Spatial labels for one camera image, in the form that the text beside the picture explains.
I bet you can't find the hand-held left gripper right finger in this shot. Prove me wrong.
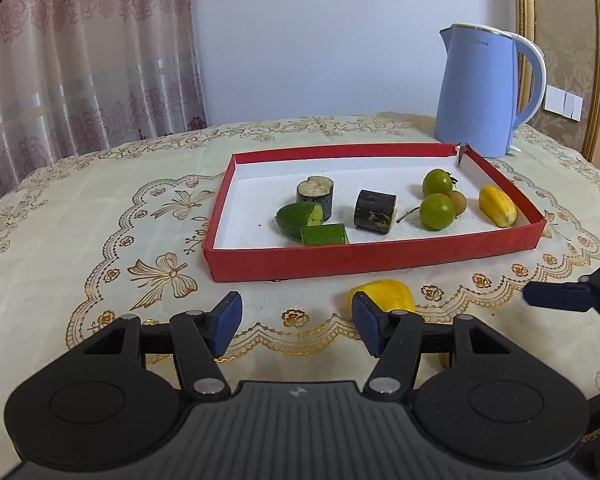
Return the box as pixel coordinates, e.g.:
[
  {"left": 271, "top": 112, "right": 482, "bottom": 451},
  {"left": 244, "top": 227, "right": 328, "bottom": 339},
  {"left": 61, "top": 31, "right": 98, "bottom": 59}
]
[{"left": 351, "top": 292, "right": 518, "bottom": 403}]

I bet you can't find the white wall switch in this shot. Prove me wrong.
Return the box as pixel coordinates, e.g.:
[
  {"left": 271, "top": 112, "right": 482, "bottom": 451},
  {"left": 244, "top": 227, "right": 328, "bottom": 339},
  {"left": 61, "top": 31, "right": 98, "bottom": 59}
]
[{"left": 544, "top": 85, "right": 584, "bottom": 122}]

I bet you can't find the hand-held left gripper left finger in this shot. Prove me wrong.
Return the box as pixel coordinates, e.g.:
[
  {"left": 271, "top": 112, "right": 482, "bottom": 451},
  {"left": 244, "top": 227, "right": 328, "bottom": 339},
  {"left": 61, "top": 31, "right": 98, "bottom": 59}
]
[{"left": 82, "top": 291, "right": 243, "bottom": 401}]

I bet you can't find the green cucumber piece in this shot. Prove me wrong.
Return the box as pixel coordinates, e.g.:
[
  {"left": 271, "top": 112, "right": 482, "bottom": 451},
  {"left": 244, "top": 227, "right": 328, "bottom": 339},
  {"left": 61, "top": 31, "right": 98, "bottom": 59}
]
[
  {"left": 275, "top": 202, "right": 326, "bottom": 242},
  {"left": 300, "top": 223, "right": 350, "bottom": 247}
]

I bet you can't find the green tomato back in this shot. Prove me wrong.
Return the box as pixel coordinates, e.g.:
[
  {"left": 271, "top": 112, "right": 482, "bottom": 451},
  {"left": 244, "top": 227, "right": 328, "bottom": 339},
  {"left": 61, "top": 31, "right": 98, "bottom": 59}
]
[{"left": 422, "top": 169, "right": 456, "bottom": 198}]

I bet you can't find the brown longan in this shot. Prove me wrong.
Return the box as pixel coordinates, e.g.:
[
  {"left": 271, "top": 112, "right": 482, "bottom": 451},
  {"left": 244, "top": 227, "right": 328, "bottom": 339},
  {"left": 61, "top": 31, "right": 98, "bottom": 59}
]
[{"left": 447, "top": 189, "right": 467, "bottom": 218}]

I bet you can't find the gold decorative wall frame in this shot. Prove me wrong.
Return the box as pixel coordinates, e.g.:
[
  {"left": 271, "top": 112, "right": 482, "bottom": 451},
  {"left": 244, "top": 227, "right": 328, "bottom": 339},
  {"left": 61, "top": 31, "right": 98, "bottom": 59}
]
[{"left": 512, "top": 0, "right": 600, "bottom": 166}]

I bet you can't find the green lime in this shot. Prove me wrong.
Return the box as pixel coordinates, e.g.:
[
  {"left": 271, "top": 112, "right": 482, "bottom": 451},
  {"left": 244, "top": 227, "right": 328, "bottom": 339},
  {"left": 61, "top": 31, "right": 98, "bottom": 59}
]
[{"left": 419, "top": 193, "right": 457, "bottom": 231}]

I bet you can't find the red cardboard box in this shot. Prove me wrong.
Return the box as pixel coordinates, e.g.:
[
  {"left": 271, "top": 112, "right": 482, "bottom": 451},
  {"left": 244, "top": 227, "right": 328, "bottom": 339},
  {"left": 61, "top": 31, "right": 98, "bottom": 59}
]
[{"left": 202, "top": 142, "right": 548, "bottom": 284}]

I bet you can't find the pink patterned curtain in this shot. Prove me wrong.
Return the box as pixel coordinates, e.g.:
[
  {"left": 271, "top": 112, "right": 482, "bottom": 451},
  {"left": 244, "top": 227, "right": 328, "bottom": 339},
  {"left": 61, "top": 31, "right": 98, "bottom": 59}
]
[{"left": 0, "top": 0, "right": 208, "bottom": 211}]

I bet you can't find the blue electric kettle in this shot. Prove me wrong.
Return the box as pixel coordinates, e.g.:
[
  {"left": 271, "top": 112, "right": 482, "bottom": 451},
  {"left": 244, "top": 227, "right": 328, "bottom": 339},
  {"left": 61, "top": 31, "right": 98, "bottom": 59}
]
[{"left": 433, "top": 23, "right": 547, "bottom": 159}]

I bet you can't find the embroidered cream tablecloth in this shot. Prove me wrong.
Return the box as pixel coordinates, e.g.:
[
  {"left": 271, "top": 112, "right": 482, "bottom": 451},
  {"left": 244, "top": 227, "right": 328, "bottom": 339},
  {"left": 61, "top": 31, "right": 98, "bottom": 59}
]
[{"left": 0, "top": 112, "right": 600, "bottom": 461}]

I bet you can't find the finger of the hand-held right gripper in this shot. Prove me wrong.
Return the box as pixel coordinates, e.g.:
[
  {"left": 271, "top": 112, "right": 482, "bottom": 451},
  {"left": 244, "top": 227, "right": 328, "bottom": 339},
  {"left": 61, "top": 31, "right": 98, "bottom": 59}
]
[{"left": 522, "top": 257, "right": 600, "bottom": 335}]

